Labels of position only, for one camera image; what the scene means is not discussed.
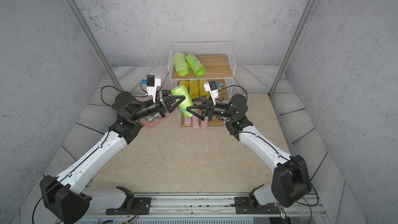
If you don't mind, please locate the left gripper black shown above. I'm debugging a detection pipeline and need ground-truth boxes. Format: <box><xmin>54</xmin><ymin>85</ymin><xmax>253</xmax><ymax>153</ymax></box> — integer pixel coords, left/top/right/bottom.
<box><xmin>129</xmin><ymin>92</ymin><xmax>182</xmax><ymax>123</ymax></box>

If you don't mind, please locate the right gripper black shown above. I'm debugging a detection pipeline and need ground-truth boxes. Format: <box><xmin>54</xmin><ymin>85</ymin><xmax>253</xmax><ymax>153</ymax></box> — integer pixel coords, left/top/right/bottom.
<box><xmin>189</xmin><ymin>97</ymin><xmax>237</xmax><ymax>124</ymax></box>

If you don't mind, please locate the yellow bag roll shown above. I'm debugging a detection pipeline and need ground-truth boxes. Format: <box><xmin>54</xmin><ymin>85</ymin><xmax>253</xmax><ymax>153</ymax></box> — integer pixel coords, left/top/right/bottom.
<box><xmin>189</xmin><ymin>80</ymin><xmax>199</xmax><ymax>100</ymax></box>
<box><xmin>179</xmin><ymin>80</ymin><xmax>189</xmax><ymax>90</ymax></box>
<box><xmin>199</xmin><ymin>79</ymin><xmax>210</xmax><ymax>100</ymax></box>

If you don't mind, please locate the pink bag roll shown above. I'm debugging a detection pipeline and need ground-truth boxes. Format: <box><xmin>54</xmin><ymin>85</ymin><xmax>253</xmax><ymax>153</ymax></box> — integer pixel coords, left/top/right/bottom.
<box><xmin>183</xmin><ymin>117</ymin><xmax>192</xmax><ymax>127</ymax></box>
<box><xmin>192</xmin><ymin>116</ymin><xmax>200</xmax><ymax>128</ymax></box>
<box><xmin>200</xmin><ymin>119</ymin><xmax>208</xmax><ymax>129</ymax></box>

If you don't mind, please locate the light green bag roll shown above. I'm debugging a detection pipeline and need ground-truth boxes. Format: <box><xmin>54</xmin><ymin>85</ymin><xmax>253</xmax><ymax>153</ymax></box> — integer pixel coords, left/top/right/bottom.
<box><xmin>173</xmin><ymin>52</ymin><xmax>191</xmax><ymax>77</ymax></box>

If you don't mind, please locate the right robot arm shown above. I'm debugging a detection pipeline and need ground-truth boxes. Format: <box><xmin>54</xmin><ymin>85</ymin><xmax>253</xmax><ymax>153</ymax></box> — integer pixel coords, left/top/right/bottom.
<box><xmin>186</xmin><ymin>94</ymin><xmax>313</xmax><ymax>207</ymax></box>

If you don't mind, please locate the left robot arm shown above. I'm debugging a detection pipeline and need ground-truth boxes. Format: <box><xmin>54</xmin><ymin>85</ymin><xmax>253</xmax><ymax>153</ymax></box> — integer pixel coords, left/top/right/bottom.
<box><xmin>39</xmin><ymin>90</ymin><xmax>186</xmax><ymax>224</ymax></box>

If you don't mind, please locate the green checkered cloth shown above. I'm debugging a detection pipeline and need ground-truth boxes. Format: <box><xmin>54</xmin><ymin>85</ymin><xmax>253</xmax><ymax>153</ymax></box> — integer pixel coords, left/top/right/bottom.
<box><xmin>144</xmin><ymin>113</ymin><xmax>162</xmax><ymax>123</ymax></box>

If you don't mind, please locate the pink tray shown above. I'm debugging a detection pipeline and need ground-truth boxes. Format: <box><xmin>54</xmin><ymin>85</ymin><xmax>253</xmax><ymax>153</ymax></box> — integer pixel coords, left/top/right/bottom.
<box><xmin>140</xmin><ymin>118</ymin><xmax>163</xmax><ymax>128</ymax></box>

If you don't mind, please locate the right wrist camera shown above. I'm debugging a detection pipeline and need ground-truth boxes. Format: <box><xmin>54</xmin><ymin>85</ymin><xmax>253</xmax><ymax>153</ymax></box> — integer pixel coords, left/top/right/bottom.
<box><xmin>204</xmin><ymin>80</ymin><xmax>219</xmax><ymax>105</ymax></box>

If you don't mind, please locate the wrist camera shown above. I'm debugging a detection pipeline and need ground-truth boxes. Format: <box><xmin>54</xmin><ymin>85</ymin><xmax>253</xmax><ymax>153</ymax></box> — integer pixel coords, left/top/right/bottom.
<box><xmin>142</xmin><ymin>75</ymin><xmax>161</xmax><ymax>103</ymax></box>
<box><xmin>204</xmin><ymin>80</ymin><xmax>219</xmax><ymax>105</ymax></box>

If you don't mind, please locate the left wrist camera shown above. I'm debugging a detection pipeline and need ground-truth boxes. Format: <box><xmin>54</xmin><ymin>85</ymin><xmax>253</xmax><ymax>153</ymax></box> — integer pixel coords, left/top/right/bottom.
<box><xmin>142</xmin><ymin>75</ymin><xmax>161</xmax><ymax>103</ymax></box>

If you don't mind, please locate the white wire wooden shelf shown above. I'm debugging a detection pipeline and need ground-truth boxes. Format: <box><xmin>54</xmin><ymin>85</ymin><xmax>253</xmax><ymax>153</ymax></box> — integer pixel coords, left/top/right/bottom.
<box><xmin>167</xmin><ymin>41</ymin><xmax>237</xmax><ymax>129</ymax></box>

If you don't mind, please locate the aluminium mounting rail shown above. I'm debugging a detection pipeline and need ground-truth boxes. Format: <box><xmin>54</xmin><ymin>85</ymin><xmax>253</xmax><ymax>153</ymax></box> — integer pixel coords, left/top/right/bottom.
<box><xmin>79</xmin><ymin>192</ymin><xmax>330</xmax><ymax>224</ymax></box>

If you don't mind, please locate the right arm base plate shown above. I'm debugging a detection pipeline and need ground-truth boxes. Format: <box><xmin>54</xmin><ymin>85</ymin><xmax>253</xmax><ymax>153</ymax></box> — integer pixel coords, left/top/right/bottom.
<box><xmin>234</xmin><ymin>197</ymin><xmax>280</xmax><ymax>215</ymax></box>

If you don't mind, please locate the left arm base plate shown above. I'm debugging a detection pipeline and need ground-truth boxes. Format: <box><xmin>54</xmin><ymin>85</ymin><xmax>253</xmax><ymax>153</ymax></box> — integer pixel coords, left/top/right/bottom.
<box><xmin>105</xmin><ymin>197</ymin><xmax>152</xmax><ymax>216</ymax></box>

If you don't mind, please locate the right aluminium frame post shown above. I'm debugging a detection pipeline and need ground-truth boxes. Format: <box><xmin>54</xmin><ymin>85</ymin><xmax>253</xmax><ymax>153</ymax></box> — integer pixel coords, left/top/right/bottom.
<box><xmin>268</xmin><ymin>0</ymin><xmax>317</xmax><ymax>99</ymax></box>

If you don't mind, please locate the aluminium frame post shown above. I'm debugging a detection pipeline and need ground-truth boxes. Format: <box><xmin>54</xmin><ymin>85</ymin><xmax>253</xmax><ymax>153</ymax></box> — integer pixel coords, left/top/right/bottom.
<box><xmin>268</xmin><ymin>0</ymin><xmax>317</xmax><ymax>99</ymax></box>
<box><xmin>64</xmin><ymin>0</ymin><xmax>123</xmax><ymax>91</ymax></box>

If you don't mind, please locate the left aluminium frame post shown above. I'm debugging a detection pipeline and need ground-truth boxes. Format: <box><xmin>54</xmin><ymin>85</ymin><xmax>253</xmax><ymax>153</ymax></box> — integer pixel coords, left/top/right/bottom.
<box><xmin>64</xmin><ymin>0</ymin><xmax>123</xmax><ymax>91</ymax></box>

